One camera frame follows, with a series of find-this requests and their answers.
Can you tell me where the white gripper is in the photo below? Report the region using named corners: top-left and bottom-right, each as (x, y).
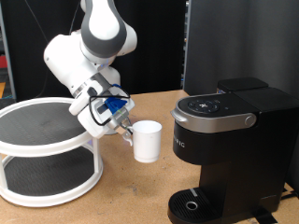
top-left (68, 87), bottom-right (136, 141)

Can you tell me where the white mug green-taped handle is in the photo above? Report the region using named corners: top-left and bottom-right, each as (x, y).
top-left (125, 119), bottom-right (163, 164)

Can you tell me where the Keurig lid silver handle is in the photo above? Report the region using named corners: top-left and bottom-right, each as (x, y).
top-left (170, 92), bottom-right (260, 134)

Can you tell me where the black Keurig coffee machine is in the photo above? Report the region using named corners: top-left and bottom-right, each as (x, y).
top-left (167, 77), bottom-right (299, 224)

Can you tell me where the white two-tier turntable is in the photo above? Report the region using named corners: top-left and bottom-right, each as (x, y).
top-left (0, 96), bottom-right (105, 208)

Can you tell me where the black backdrop curtain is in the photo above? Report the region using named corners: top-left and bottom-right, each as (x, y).
top-left (0, 0), bottom-right (188, 101)

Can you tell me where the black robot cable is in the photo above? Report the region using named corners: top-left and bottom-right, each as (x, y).
top-left (24, 0), bottom-right (132, 127)

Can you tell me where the grey metal frame strip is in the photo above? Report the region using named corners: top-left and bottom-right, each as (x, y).
top-left (180, 0), bottom-right (191, 91)

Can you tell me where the grey metal shelf post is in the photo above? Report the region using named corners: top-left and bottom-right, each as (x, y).
top-left (0, 6), bottom-right (17, 99)

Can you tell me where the black power cable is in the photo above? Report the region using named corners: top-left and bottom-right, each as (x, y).
top-left (279, 186), bottom-right (299, 201)

